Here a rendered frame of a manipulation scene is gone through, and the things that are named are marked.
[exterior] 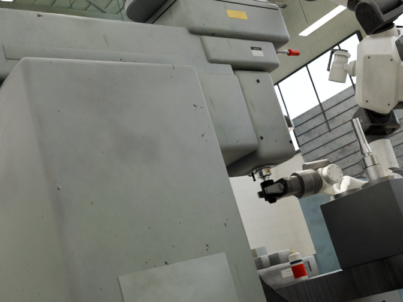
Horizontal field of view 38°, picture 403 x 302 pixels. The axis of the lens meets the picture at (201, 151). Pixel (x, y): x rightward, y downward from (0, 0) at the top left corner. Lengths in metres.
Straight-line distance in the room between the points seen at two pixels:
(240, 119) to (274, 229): 9.69
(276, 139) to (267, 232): 9.40
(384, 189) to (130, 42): 0.79
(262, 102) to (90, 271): 0.93
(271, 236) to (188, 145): 9.90
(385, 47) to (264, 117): 0.49
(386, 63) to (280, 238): 9.52
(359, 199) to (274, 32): 0.75
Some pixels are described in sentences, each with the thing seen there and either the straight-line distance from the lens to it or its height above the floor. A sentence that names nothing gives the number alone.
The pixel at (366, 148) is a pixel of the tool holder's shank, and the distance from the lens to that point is 1.64.
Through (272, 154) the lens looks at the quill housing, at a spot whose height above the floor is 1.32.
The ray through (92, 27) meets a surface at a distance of 1.61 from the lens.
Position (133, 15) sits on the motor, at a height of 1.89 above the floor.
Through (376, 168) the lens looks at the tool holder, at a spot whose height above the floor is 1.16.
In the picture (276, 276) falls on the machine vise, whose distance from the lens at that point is 1.94.
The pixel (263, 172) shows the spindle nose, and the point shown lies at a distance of 1.90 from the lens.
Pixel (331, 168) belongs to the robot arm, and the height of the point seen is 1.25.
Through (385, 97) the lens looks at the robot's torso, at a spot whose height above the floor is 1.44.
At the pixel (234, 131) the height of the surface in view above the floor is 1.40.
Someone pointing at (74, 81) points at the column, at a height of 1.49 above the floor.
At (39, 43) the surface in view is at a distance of 1.51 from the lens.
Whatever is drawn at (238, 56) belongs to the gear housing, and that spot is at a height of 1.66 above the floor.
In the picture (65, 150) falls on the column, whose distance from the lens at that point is 1.26.
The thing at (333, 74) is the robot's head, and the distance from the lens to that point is 2.21.
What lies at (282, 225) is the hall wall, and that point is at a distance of 11.60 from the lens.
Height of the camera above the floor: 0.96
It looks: 14 degrees up
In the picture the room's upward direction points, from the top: 16 degrees counter-clockwise
